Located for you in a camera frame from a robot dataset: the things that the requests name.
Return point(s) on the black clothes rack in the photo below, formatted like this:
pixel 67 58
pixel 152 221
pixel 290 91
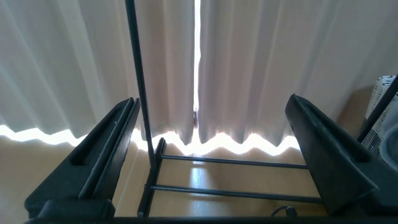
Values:
pixel 141 93

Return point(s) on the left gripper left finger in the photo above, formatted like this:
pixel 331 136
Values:
pixel 93 161

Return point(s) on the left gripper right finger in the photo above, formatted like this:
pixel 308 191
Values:
pixel 335 168

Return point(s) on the white laundry basket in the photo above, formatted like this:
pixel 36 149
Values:
pixel 374 102

